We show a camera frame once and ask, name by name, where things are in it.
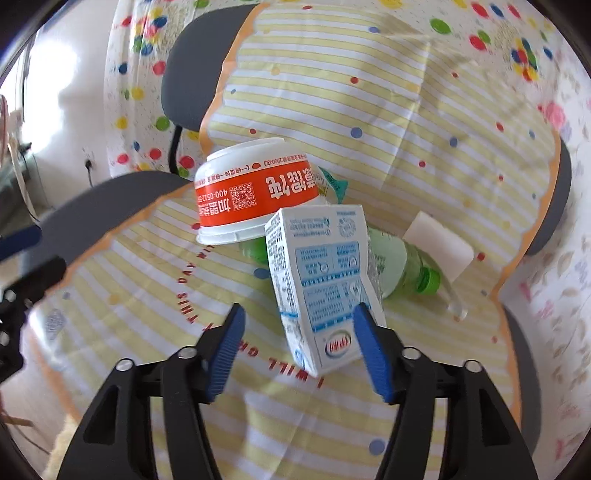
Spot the white blue milk carton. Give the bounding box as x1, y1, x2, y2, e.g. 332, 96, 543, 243
264, 204, 389, 378

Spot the white foam block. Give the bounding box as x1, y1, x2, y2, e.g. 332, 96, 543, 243
403, 211, 475, 283

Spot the floral print wall sheet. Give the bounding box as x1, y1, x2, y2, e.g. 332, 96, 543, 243
499, 69, 591, 462

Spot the yellow striped dotted plastic sheet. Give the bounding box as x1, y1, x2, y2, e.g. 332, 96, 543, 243
23, 0, 561, 480

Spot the green tea plastic bottle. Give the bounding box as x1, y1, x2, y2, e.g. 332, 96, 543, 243
238, 226, 443, 301

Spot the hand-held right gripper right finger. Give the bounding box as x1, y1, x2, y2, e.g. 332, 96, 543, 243
353, 304, 539, 480

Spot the balloon print plastic sheet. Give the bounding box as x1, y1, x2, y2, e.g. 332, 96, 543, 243
104, 0, 561, 181

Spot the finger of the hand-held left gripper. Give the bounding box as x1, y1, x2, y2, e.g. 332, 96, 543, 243
0, 226, 42, 260
13, 257, 68, 302

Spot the grey padded chair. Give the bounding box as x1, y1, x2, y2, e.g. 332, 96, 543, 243
39, 2, 573, 467

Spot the white orange paper bowl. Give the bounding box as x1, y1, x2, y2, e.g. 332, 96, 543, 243
194, 137, 331, 245

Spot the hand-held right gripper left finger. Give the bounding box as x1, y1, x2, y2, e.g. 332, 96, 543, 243
56, 303, 246, 480

